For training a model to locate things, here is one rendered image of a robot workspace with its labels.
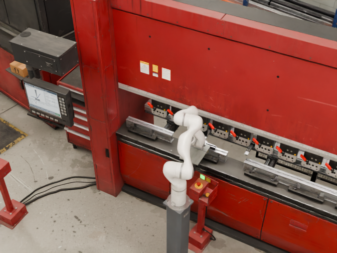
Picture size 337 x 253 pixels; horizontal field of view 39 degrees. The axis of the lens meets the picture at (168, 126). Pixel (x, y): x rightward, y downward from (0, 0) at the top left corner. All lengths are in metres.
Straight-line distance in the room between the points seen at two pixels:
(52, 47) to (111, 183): 1.79
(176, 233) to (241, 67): 1.46
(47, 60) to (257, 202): 2.17
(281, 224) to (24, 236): 2.51
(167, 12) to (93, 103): 1.22
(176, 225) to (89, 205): 1.50
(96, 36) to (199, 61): 0.86
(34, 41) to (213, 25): 1.46
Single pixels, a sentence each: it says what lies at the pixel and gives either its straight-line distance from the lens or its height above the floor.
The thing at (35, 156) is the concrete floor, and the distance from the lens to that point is 5.83.
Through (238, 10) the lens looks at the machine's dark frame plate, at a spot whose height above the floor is 2.30.
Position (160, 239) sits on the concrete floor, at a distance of 4.89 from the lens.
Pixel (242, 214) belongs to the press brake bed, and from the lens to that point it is 4.58.
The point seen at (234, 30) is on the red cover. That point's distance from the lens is 3.52.
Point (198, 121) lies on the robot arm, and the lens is 3.60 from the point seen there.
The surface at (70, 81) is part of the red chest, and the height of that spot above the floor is 0.98.
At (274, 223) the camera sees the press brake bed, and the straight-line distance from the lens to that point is 4.50.
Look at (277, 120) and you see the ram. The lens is 3.84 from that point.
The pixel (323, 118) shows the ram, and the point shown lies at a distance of 3.70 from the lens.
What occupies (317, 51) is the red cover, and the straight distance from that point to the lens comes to 3.40.
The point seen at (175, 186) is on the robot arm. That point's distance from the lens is 3.66.
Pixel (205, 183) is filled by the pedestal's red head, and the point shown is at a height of 0.78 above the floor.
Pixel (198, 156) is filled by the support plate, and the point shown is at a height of 1.00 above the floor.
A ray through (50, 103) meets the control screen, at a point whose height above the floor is 1.44.
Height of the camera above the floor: 3.99
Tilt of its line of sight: 41 degrees down
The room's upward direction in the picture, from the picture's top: straight up
